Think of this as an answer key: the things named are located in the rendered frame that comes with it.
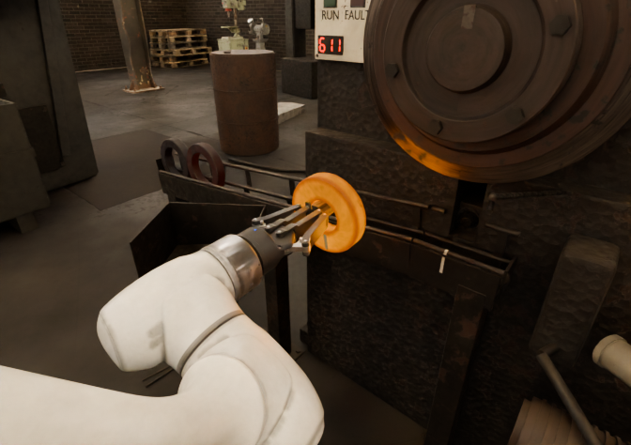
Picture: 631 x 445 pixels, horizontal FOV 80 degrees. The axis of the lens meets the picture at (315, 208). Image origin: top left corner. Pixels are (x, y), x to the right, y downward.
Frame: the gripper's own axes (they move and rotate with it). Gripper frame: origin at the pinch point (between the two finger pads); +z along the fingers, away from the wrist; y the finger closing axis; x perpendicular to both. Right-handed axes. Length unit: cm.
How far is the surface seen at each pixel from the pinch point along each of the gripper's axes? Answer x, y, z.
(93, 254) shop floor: -84, -165, 2
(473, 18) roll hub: 30.9, 18.2, 11.6
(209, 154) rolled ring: -11, -67, 21
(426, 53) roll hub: 25.9, 11.8, 11.4
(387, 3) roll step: 32.9, -0.2, 19.3
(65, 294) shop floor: -83, -141, -21
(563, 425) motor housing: -31, 46, 6
